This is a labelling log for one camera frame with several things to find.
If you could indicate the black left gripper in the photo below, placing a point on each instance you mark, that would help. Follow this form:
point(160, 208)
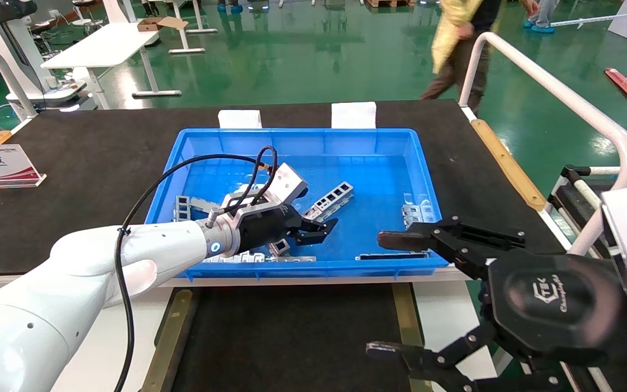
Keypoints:
point(262, 228)

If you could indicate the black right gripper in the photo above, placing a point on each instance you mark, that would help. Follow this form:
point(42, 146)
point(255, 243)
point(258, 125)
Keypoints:
point(553, 305)

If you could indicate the perforated grey metal bracket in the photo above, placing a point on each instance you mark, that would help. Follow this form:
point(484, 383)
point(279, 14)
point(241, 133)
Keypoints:
point(335, 195)

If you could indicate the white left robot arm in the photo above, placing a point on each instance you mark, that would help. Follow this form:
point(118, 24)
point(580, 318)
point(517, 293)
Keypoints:
point(74, 283)

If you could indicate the black container with tan rim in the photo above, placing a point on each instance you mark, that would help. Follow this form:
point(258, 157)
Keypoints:
point(292, 337)

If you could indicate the flat grey metal part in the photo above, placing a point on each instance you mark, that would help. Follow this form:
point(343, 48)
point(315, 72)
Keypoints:
point(191, 206)

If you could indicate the square grey metal tube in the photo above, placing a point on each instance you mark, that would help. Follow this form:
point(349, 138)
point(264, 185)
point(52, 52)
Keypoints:
point(280, 249)

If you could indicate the thin grey metal bar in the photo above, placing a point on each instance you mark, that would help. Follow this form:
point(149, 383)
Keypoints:
point(392, 256)

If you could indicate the blue plastic bin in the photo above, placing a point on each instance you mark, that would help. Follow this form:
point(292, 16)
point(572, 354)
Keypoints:
point(370, 174)

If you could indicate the white paper label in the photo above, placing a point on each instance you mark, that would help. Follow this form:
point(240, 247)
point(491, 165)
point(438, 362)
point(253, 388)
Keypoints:
point(240, 119)
point(353, 115)

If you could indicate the tan wooden edge strip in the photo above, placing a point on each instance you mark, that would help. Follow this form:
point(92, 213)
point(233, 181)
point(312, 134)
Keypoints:
point(506, 160)

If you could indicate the black-topped cart with white tubes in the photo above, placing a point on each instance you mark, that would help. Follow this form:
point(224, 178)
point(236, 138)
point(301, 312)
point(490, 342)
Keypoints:
point(577, 204)

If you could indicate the black table mat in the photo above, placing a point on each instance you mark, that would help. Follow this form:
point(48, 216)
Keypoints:
point(85, 179)

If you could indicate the person in yellow jacket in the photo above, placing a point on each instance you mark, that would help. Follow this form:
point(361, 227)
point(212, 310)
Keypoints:
point(455, 43)

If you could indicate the white tube handrail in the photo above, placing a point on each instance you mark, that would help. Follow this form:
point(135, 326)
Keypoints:
point(564, 90)

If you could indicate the small open cardboard box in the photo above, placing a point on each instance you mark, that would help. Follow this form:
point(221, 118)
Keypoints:
point(155, 24)

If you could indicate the white desk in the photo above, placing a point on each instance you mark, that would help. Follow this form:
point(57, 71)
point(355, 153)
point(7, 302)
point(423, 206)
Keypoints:
point(106, 46)

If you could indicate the red angled floor object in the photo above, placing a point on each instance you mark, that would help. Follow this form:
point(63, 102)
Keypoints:
point(625, 83)

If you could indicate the person with blue shoe covers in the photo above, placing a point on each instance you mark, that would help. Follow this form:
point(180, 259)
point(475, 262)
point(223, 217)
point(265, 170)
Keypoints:
point(541, 16)

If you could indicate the white floor pole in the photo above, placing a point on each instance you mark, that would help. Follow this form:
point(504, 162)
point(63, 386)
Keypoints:
point(591, 19)

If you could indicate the white robot column with base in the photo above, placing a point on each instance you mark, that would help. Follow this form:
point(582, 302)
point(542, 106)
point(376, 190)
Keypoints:
point(8, 49)

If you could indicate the long grey metal rail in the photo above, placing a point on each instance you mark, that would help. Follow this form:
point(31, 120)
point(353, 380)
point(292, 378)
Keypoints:
point(302, 259)

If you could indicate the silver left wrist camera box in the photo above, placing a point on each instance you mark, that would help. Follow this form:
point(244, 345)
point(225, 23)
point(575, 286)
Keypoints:
point(286, 182)

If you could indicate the short grey metal bracket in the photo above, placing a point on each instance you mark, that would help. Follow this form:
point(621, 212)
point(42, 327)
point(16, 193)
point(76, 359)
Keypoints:
point(419, 215)

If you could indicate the white desk frame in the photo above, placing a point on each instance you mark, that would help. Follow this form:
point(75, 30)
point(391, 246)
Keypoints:
point(196, 27)

